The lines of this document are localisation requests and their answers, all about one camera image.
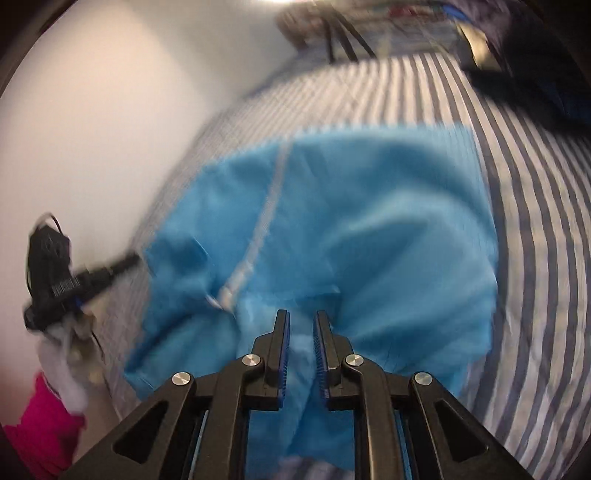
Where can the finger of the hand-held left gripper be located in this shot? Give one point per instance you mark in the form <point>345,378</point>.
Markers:
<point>111,272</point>

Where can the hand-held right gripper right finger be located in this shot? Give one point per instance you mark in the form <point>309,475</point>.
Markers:
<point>319,355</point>

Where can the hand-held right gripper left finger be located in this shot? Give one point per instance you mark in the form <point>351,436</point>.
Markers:
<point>284,355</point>

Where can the light blue work coat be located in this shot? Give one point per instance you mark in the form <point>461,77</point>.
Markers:
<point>369,230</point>

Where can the person's left hand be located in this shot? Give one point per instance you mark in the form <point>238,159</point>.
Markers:
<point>64,364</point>

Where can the bed with striped sheet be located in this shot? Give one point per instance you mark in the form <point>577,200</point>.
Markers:
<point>531,230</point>

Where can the black tripod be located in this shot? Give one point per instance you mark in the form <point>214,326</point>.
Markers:
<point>330,41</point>

